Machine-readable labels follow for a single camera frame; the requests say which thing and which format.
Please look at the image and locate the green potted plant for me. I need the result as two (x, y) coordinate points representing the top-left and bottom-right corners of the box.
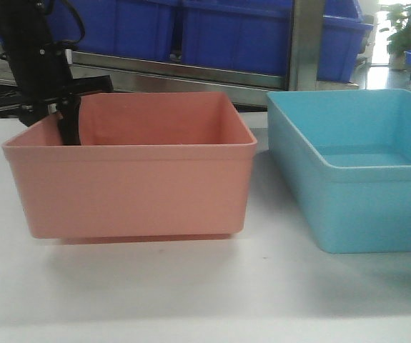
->
(380, 2), (411, 71)

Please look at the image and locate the pink plastic box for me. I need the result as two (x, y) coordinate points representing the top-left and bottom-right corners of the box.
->
(2, 92), (257, 239)

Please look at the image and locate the light blue plastic box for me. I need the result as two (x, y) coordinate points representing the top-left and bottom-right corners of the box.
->
(267, 89), (411, 253)

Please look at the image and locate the dark blue crate right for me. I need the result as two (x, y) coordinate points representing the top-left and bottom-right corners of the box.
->
(317, 0), (373, 83)

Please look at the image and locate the stainless steel shelf rack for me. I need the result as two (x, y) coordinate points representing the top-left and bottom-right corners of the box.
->
(0, 1), (341, 109)

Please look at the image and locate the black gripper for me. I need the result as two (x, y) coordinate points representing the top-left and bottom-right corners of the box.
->
(0, 1), (112, 146)

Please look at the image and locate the dark blue crate middle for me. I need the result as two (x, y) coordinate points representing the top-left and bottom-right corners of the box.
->
(182, 1), (292, 76)

